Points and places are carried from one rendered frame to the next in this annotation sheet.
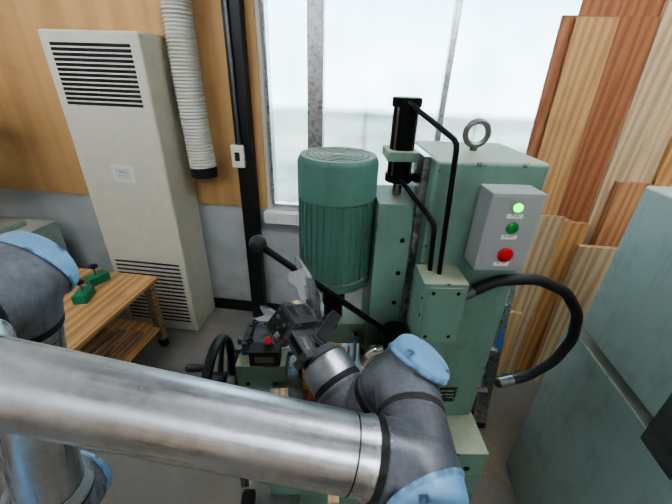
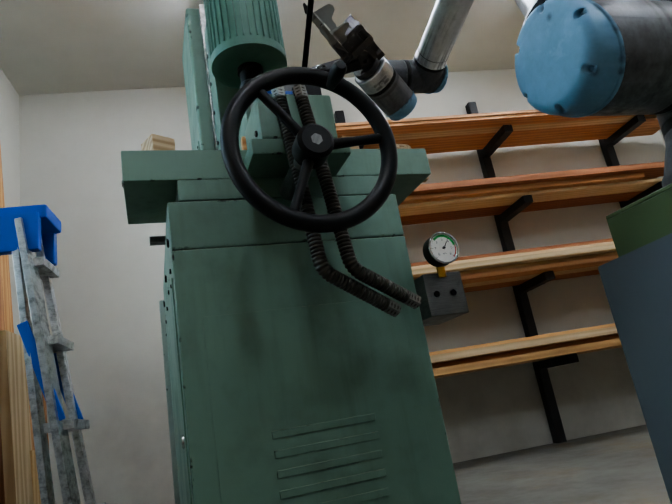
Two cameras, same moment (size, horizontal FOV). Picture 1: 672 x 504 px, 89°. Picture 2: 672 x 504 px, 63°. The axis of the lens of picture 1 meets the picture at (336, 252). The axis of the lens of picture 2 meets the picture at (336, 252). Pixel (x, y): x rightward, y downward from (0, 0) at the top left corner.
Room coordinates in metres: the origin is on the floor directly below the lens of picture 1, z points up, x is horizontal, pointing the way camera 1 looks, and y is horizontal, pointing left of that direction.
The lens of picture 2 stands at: (0.97, 1.10, 0.40)
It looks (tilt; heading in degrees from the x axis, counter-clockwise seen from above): 16 degrees up; 252
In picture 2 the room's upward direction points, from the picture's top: 10 degrees counter-clockwise
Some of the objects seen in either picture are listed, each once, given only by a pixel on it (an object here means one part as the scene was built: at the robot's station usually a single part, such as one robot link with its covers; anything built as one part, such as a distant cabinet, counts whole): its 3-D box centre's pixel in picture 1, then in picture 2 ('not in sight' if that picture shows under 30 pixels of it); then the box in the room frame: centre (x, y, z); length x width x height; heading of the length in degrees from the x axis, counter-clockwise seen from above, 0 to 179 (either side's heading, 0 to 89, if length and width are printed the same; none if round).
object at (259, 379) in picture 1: (265, 359); (289, 134); (0.73, 0.19, 0.91); 0.15 x 0.14 x 0.09; 2
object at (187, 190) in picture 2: not in sight; (276, 208); (0.74, 0.06, 0.82); 0.40 x 0.21 x 0.04; 2
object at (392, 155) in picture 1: (404, 141); not in sight; (0.75, -0.14, 1.53); 0.08 x 0.08 x 0.17; 2
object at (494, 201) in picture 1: (502, 228); not in sight; (0.62, -0.32, 1.40); 0.10 x 0.06 x 0.16; 92
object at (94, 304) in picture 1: (83, 333); not in sight; (1.46, 1.40, 0.32); 0.66 x 0.57 x 0.64; 173
